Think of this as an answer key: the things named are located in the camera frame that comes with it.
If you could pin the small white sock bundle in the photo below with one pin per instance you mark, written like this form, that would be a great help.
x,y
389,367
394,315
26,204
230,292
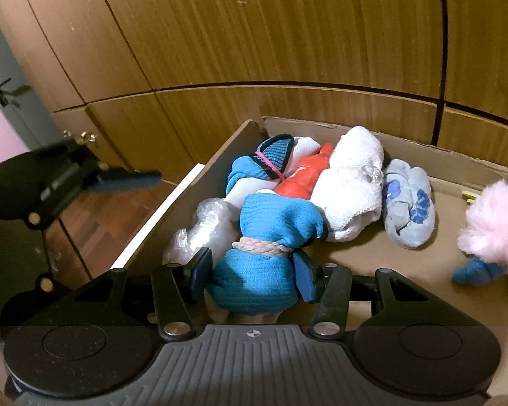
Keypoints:
x,y
305,149

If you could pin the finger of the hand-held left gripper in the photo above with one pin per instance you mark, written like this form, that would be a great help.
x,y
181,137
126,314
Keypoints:
x,y
40,253
127,182

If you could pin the clear plastic bundle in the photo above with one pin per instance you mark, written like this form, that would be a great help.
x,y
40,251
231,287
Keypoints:
x,y
203,228

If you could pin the pink fluffy sock bundle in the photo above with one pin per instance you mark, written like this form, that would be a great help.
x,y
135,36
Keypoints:
x,y
491,220

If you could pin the grey sock bundle blue print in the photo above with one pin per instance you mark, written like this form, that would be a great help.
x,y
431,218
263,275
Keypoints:
x,y
406,203

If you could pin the white knit sock bundle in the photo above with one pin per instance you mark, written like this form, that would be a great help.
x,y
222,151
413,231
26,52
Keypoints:
x,y
351,186

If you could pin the cardboard box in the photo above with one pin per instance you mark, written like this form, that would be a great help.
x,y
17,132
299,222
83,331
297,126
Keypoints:
x,y
385,270

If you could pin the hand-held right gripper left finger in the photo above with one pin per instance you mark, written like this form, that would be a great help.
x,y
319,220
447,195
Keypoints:
x,y
201,273

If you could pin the blue knit sock braided band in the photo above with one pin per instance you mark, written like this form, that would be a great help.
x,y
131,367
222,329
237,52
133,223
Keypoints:
x,y
266,253

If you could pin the white side table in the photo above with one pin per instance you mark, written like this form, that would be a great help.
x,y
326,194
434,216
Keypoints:
x,y
161,220

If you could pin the orange plastic bag bundle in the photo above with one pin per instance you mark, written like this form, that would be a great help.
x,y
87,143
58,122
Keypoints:
x,y
305,177

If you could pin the grey door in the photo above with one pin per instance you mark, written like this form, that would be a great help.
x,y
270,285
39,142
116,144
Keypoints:
x,y
12,72

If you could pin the blue sock bundle pink band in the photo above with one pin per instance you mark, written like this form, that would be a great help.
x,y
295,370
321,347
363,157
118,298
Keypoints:
x,y
258,165

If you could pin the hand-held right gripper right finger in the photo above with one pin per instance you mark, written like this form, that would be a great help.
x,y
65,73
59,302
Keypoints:
x,y
305,277

